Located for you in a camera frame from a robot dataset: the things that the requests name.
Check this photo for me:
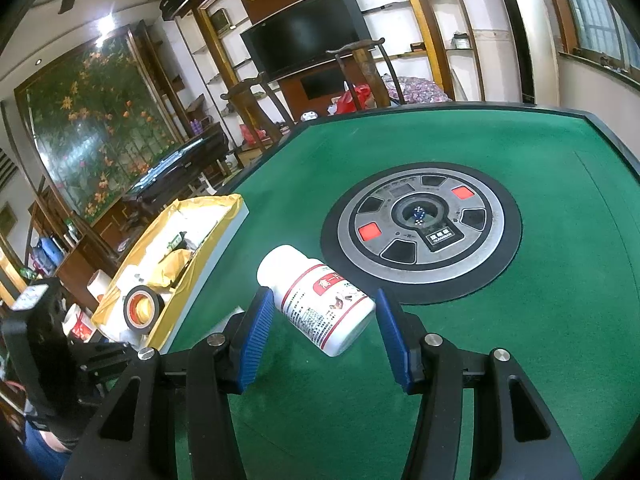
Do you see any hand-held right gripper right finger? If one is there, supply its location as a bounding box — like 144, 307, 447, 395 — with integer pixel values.
375, 287, 583, 480

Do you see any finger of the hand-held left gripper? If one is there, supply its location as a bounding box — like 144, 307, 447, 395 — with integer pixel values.
67, 340, 146, 395

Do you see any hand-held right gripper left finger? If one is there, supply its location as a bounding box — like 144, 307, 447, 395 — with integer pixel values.
60, 287, 276, 480

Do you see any white red label medicine bottle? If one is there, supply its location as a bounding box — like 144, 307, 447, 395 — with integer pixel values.
256, 245, 377, 358

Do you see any black tape roll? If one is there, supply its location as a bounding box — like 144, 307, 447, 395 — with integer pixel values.
122, 285, 166, 335

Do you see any gold foil packet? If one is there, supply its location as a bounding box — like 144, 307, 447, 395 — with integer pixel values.
159, 249, 195, 291

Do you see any gold lined white box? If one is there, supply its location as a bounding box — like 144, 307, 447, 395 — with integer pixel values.
90, 194, 249, 352

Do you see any white red printed roll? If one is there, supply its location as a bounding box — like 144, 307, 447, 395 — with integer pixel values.
62, 302, 98, 343

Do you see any white paper roll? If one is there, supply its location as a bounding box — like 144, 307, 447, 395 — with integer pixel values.
87, 269, 118, 306

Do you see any person's dark blue clothing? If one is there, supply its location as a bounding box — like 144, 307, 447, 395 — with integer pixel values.
20, 417, 73, 473

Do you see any round grey table control panel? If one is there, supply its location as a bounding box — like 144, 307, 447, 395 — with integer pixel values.
320, 161, 522, 306

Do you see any wooden sideboard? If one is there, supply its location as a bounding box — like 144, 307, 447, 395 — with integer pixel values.
27, 187, 131, 311

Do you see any blue plastic bag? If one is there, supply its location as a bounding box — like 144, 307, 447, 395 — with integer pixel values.
30, 237, 66, 276

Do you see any tall back wooden chair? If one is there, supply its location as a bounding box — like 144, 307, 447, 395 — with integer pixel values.
221, 74, 296, 154
326, 37, 406, 109

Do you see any floral blanket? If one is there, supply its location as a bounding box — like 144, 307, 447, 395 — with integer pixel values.
382, 74, 451, 106

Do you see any black flat television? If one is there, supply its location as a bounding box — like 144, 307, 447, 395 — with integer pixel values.
240, 0, 373, 81

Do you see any standing white air conditioner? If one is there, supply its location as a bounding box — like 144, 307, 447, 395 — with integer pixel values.
487, 0, 560, 106

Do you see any metal framed window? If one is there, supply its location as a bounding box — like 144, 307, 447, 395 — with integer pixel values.
540, 0, 640, 81

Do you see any wall vent grille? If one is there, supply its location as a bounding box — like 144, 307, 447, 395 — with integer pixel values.
0, 150, 18, 194

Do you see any floral wall painting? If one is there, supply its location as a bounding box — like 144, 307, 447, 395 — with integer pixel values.
15, 25, 191, 226

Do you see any wooden wall shelf unit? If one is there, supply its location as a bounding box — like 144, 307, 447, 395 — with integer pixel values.
160, 0, 486, 161

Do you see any black wall speaker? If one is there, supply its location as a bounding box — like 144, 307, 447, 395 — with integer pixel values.
159, 0, 196, 18

